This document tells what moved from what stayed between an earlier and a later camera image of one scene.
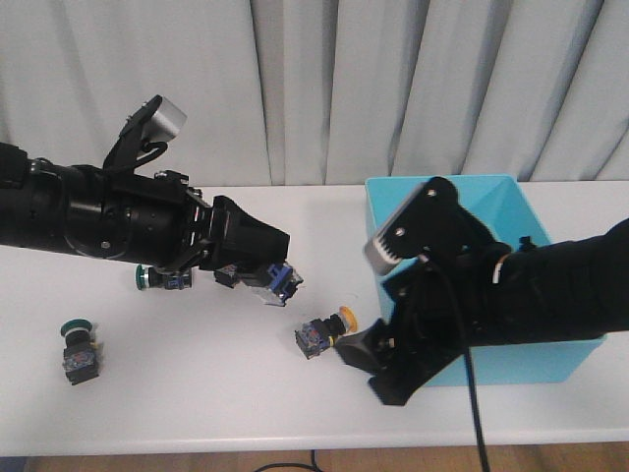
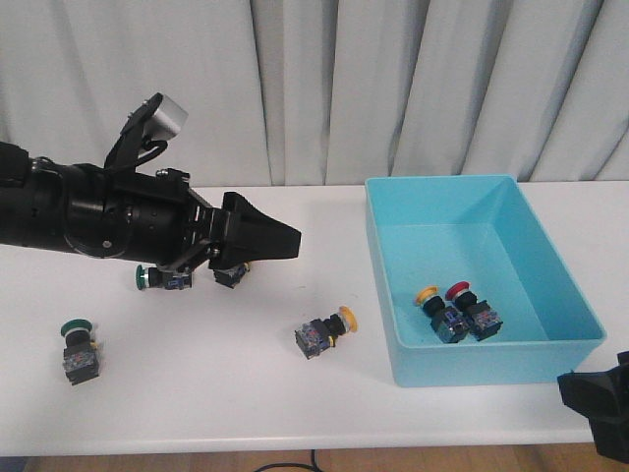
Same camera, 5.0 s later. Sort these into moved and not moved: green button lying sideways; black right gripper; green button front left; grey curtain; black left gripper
Moved: black right gripper
Not moved: green button front left; green button lying sideways; grey curtain; black left gripper
